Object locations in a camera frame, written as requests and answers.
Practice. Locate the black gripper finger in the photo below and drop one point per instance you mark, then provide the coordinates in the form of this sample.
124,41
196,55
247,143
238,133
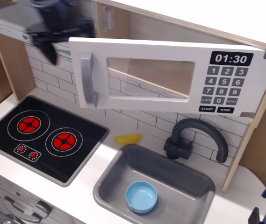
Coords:
49,51

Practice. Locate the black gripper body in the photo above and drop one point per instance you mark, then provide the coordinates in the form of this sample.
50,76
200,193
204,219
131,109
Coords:
61,19

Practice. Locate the grey microwave door handle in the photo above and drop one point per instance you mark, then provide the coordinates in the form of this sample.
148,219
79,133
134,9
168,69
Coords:
90,95

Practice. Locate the white toy microwave door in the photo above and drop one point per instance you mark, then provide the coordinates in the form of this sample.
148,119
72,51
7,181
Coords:
172,76

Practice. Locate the grey range hood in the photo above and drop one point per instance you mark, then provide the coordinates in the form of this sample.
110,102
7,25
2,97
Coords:
16,18

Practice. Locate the black toy stovetop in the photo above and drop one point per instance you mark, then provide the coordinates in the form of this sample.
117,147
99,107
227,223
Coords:
48,140

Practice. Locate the yellow toy banana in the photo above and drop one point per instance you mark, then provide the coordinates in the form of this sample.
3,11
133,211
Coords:
128,139

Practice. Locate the light blue bowl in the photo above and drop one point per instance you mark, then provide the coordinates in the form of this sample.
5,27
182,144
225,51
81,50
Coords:
141,197

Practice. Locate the grey toy sink basin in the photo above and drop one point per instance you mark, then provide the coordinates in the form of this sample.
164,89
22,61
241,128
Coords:
184,194

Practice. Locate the black object at bottom edge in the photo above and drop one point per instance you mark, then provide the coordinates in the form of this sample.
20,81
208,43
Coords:
254,217

